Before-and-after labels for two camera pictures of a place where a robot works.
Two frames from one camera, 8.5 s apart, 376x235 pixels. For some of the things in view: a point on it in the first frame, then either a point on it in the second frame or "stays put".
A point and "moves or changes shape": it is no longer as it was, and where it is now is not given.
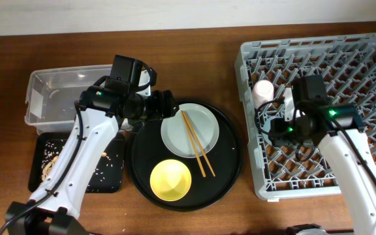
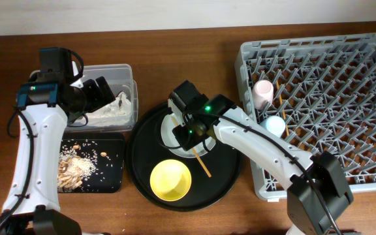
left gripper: x=164 y=107 to x=99 y=100
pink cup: x=263 y=91 stays put
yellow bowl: x=170 y=180 stays put
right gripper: x=277 y=136 to x=185 y=141
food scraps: x=106 y=176 moves or changes shape
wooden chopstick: x=201 y=147 to x=282 y=109
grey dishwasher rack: x=360 y=71 stays put
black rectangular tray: x=46 y=148 stays put
